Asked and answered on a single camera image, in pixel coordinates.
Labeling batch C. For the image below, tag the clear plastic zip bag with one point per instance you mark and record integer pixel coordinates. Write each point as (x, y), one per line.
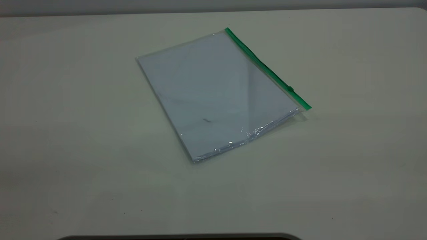
(267, 70)

